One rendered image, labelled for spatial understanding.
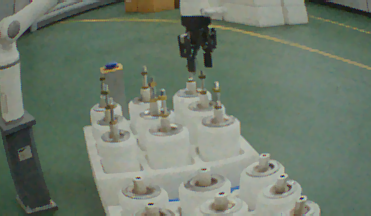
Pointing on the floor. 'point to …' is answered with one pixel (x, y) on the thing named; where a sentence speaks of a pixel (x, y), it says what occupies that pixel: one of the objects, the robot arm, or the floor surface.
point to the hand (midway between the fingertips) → (201, 65)
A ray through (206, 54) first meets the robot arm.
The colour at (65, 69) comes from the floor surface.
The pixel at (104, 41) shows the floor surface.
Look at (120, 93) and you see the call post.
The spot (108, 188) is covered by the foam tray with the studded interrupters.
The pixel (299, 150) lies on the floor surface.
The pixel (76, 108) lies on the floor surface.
